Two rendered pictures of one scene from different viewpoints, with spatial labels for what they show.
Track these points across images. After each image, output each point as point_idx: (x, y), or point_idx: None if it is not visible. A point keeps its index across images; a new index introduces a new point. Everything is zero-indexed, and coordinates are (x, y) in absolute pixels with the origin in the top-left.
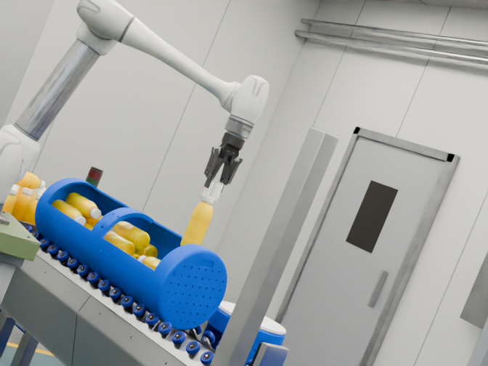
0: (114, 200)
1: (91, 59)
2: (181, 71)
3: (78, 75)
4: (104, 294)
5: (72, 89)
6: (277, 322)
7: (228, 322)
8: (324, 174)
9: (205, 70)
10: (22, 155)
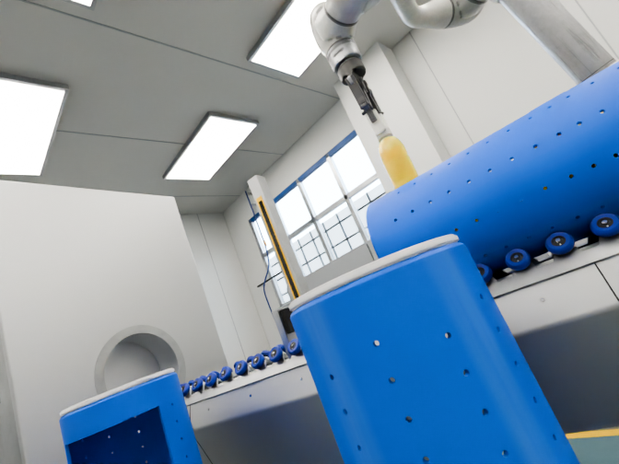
0: None
1: (506, 5)
2: (404, 16)
3: (520, 23)
4: (551, 254)
5: (533, 31)
6: (321, 284)
7: (308, 287)
8: (254, 201)
9: None
10: None
